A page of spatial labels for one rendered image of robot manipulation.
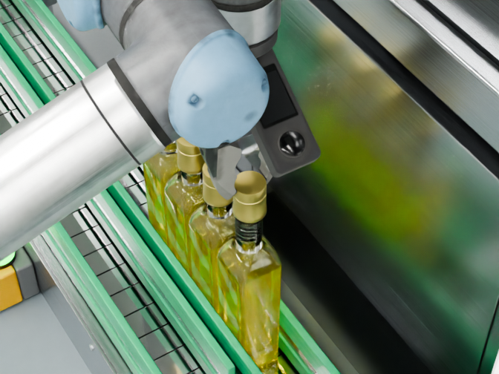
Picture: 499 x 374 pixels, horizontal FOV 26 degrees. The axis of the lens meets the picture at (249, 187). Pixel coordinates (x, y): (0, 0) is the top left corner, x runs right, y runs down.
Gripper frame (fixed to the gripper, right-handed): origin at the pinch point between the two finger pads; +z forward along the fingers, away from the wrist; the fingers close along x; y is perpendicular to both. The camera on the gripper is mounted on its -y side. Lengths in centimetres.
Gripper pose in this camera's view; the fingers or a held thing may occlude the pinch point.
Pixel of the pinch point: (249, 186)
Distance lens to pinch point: 110.1
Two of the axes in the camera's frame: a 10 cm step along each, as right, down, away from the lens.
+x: -8.8, 3.5, -3.1
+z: 0.0, 6.6, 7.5
